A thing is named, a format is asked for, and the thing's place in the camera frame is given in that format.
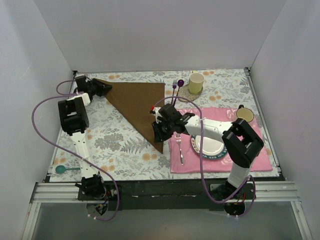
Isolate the brown cloth napkin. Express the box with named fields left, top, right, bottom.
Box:
left=98, top=79, right=165, bottom=154

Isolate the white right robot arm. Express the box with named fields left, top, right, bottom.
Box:
left=150, top=103, right=264, bottom=204

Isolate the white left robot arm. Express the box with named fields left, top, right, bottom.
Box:
left=58, top=75, right=113, bottom=200

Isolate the silver metal fork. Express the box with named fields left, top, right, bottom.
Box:
left=175, top=133, right=185, bottom=165

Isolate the speckled round coaster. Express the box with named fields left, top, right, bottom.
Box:
left=177, top=84, right=203, bottom=103

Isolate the purple plastic fork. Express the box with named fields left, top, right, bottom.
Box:
left=171, top=80, right=178, bottom=106

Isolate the purple plastic spoon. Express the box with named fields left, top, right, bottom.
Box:
left=173, top=79, right=185, bottom=106

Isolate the pink floral placemat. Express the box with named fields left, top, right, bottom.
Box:
left=168, top=107, right=272, bottom=174

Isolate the pale yellow cup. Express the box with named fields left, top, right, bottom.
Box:
left=188, top=72, right=205, bottom=94

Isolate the white plate green rim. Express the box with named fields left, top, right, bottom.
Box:
left=190, top=135, right=228, bottom=161

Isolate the floral tablecloth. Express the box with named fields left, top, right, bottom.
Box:
left=49, top=69, right=281, bottom=182

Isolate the cream mug dark rim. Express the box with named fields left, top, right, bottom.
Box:
left=236, top=104, right=255, bottom=123

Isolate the teal plastic spoon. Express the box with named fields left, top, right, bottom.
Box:
left=55, top=165, right=81, bottom=174

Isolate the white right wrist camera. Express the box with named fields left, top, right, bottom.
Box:
left=149, top=106, right=163, bottom=124

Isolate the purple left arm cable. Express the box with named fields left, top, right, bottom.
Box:
left=31, top=79, right=120, bottom=222

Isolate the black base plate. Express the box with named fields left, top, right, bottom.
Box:
left=77, top=178, right=257, bottom=212

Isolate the aluminium front rail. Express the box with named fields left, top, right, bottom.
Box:
left=30, top=181, right=301, bottom=203

